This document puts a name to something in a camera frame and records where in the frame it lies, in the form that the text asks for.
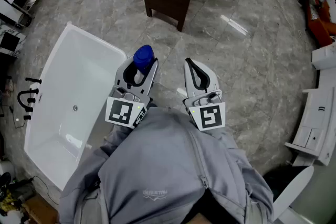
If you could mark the person's right forearm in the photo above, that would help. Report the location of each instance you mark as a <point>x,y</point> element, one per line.
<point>223,139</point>

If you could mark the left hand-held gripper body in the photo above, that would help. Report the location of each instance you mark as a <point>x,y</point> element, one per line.
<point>123,112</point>

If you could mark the white bathtub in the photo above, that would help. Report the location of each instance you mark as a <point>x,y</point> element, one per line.
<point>65,73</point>

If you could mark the person's grey jacket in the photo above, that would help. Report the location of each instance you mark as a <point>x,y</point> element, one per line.
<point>157,165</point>

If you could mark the black bathtub faucet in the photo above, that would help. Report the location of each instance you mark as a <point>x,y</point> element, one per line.
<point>22,94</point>

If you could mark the person's left forearm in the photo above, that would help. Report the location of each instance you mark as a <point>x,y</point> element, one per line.
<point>115,139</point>

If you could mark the blue round object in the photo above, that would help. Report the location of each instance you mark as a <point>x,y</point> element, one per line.
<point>144,57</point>

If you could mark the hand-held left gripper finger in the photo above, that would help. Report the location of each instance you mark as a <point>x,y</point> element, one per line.
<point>151,81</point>
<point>119,73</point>

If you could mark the white toilet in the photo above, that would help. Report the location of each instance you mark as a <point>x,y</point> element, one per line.
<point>291,191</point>

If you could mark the orange sofa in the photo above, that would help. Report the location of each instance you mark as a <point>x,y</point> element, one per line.
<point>319,26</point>

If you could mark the white box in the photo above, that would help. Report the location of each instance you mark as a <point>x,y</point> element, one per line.
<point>324,57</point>

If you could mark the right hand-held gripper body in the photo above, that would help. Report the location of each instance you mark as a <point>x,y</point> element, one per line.
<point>210,115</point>

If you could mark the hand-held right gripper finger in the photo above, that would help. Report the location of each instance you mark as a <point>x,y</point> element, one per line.
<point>213,81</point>
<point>189,78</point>

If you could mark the marble-pattern white cabinet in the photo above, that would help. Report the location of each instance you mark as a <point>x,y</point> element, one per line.
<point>15,34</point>

